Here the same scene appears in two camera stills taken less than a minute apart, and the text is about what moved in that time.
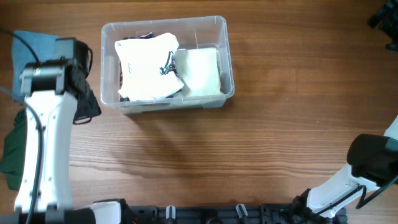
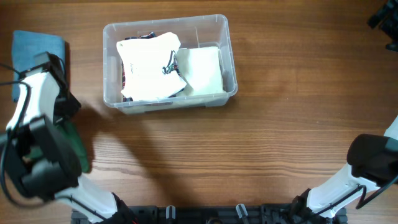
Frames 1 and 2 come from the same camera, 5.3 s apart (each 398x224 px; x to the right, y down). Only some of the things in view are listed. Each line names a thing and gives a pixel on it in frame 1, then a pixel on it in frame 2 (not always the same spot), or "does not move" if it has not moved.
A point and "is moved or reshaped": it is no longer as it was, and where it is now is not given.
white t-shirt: [142, 60] does not move
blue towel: [45, 45] does not move
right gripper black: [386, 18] does not move
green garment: [12, 162] is moved or reshaped
